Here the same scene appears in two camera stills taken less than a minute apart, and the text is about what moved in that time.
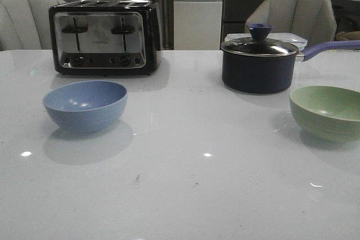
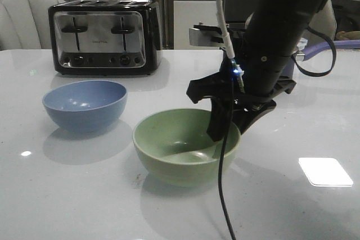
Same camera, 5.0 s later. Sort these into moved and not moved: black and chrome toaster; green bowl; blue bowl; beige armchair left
Moved: green bowl
Not moved: blue bowl; black and chrome toaster; beige armchair left
